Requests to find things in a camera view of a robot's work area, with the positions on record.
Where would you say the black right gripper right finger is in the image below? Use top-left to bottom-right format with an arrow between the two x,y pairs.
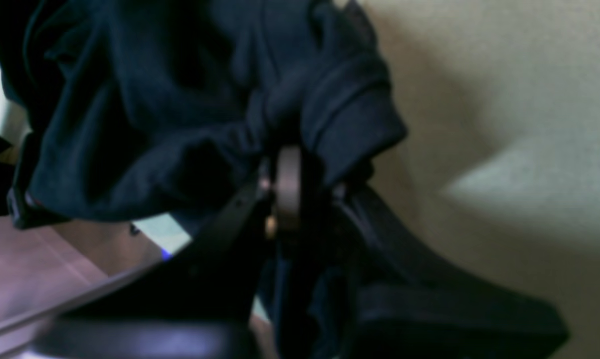
333,186 -> 545,320

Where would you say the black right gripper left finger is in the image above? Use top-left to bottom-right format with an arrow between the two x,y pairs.
75,146 -> 302,321

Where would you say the black T-shirt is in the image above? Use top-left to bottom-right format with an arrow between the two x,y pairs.
0,0 -> 414,359

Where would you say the light green table cloth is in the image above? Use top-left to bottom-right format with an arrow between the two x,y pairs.
0,0 -> 600,359

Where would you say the black aluminium frame beam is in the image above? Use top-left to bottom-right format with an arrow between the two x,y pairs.
0,264 -> 156,359

